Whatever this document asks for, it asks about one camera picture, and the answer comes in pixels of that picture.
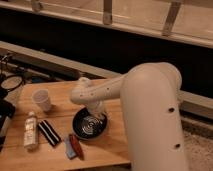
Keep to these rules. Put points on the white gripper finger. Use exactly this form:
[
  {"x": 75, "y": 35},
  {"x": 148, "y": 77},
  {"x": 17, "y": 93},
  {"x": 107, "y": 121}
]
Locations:
[
  {"x": 101, "y": 116},
  {"x": 90, "y": 115}
]

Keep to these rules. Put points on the round black framed mirror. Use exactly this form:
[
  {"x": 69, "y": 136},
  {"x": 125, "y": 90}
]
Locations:
[{"x": 12, "y": 82}]

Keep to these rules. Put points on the clear plastic bottle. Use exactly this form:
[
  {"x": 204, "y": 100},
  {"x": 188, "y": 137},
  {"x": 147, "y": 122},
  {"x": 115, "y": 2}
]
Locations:
[{"x": 31, "y": 132}]

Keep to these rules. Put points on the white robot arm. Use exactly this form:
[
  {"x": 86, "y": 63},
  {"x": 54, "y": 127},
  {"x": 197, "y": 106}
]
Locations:
[{"x": 150, "y": 106}]

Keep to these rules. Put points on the wooden board tabletop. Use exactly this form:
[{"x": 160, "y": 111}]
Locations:
[{"x": 108, "y": 149}]

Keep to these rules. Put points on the white plastic cup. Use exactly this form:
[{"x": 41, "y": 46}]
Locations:
[{"x": 41, "y": 98}]

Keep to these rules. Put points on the black device at left edge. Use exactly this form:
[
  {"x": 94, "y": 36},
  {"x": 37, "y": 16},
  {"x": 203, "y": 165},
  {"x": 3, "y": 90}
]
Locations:
[{"x": 7, "y": 111}]

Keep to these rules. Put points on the blue rectangular block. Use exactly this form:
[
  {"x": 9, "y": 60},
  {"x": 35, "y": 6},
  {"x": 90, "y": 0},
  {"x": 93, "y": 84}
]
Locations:
[{"x": 69, "y": 149}]

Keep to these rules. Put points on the metal window bracket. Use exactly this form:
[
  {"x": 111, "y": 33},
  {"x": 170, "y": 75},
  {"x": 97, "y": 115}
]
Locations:
[
  {"x": 36, "y": 5},
  {"x": 171, "y": 17},
  {"x": 107, "y": 12}
]

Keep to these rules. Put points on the red brown oblong object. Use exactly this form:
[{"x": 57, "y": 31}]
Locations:
[{"x": 76, "y": 146}]

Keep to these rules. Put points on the metal window bracket centre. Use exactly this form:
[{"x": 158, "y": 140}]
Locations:
[{"x": 107, "y": 12}]

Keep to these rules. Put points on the metal window bracket right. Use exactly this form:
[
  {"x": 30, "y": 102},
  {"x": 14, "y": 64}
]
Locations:
[{"x": 171, "y": 17}]

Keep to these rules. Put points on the metal window bracket left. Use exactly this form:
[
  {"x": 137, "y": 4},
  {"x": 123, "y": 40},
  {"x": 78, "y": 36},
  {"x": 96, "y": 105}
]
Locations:
[{"x": 36, "y": 5}]

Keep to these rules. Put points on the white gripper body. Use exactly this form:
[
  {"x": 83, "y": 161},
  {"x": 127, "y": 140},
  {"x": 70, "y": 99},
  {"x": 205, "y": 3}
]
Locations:
[{"x": 96, "y": 108}]

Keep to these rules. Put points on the dark ceramic bowl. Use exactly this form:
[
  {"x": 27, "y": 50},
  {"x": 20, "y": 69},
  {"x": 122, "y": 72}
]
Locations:
[{"x": 87, "y": 128}]

